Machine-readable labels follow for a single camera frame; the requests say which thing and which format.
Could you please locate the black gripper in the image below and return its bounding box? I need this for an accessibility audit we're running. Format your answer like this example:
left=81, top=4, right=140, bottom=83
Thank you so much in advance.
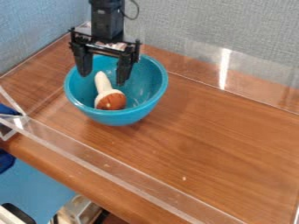
left=69, top=27, right=141, bottom=86

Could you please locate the brown cap toy mushroom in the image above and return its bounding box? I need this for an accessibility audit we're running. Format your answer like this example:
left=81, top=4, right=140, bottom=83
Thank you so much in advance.
left=94, top=71, right=126, bottom=110

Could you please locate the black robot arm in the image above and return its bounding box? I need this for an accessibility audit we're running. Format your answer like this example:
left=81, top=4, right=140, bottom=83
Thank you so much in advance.
left=69, top=0, right=141, bottom=86

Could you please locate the blue plastic bowl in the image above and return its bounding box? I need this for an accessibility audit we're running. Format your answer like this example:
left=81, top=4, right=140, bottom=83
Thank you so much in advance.
left=62, top=54, right=168, bottom=126

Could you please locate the blue cloth object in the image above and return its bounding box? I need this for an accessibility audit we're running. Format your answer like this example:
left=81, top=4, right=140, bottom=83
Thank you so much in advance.
left=0, top=103, right=20, bottom=174

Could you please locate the clear acrylic back barrier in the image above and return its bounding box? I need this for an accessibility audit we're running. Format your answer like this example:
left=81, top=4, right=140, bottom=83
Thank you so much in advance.
left=125, top=0, right=299, bottom=115

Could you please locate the clear acrylic front barrier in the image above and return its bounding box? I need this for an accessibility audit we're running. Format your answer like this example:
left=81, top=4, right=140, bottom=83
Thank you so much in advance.
left=0, top=114, right=245, bottom=224

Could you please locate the black and white object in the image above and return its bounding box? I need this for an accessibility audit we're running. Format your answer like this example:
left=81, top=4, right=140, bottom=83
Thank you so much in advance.
left=0, top=203, right=36, bottom=224

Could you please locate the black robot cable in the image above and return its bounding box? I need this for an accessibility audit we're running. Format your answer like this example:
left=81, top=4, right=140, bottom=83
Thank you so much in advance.
left=120, top=0, right=140, bottom=21

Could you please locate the grey metal frame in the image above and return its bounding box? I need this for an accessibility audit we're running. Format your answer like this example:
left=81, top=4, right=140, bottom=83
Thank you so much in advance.
left=56, top=194, right=101, bottom=224

